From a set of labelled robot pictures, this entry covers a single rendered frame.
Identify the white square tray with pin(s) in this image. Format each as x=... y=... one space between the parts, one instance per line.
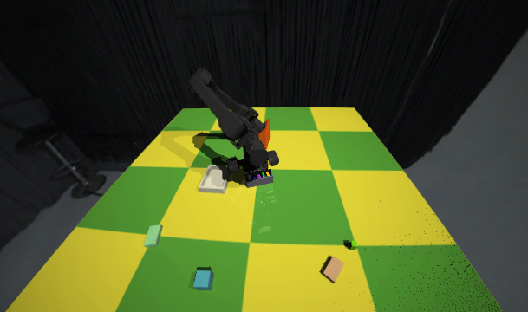
x=215 y=179

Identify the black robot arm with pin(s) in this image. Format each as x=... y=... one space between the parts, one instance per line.
x=241 y=120

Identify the small blue cube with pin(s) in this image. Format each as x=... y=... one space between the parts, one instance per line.
x=203 y=280

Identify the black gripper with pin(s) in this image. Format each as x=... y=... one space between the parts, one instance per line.
x=233 y=164

